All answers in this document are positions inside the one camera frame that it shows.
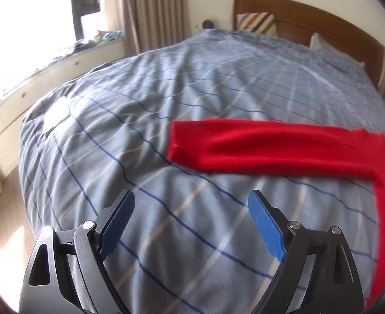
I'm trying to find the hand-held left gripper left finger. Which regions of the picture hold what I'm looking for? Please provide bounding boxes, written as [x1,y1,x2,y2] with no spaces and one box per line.
[18,190,136,314]

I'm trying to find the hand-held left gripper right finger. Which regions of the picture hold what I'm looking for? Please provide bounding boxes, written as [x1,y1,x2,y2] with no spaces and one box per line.
[247,190,365,314]

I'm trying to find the red knit sweater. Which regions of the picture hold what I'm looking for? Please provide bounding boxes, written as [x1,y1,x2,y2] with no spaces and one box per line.
[167,119,385,308]

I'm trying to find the pile of clothes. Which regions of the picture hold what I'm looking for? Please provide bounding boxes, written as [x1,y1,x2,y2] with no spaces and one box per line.
[71,30,124,49]

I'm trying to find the white flat item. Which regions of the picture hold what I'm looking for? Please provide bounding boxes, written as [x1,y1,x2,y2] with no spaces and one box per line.
[43,97,71,132]

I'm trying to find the blue plaid duvet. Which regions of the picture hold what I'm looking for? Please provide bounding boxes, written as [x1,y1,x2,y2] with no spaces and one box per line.
[18,28,385,314]

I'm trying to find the white window bench cabinet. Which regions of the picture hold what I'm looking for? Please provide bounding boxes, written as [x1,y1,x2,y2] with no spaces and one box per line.
[0,37,128,179]

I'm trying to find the white pillow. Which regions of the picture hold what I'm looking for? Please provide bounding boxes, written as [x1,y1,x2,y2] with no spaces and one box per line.
[310,33,366,70]

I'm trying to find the striped pillow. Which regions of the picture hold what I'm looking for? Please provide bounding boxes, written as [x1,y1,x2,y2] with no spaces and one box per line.
[236,12,278,36]

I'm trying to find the beige curtain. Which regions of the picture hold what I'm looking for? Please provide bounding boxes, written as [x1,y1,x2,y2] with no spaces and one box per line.
[120,0,191,55]

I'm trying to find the wooden headboard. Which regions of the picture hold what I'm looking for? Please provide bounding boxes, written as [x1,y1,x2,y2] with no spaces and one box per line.
[233,0,385,92]

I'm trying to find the window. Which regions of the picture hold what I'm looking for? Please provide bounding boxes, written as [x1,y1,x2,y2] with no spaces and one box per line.
[0,0,107,100]

